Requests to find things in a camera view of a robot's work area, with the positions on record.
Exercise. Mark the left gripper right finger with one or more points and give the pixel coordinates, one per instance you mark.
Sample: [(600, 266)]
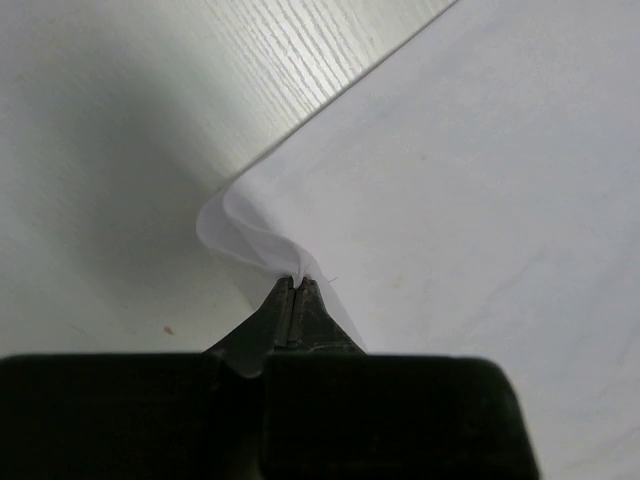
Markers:
[(308, 327)]

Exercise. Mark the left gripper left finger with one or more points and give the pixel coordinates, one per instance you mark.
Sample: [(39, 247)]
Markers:
[(245, 349)]

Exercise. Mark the white t shirt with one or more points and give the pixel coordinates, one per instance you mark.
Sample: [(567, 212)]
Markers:
[(478, 194)]

